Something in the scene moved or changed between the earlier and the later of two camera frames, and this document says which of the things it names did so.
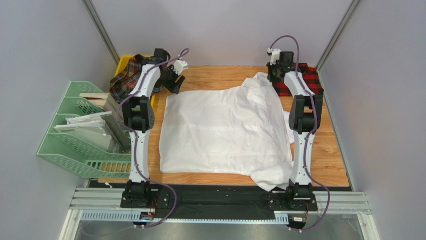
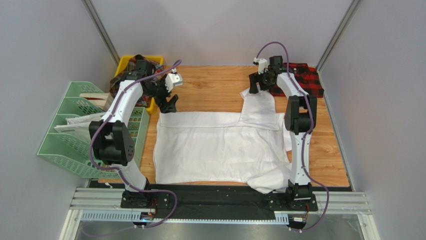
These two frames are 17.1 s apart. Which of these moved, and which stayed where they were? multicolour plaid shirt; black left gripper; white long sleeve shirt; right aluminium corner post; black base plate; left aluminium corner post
Moved: white long sleeve shirt; black left gripper
Stayed: left aluminium corner post; right aluminium corner post; multicolour plaid shirt; black base plate
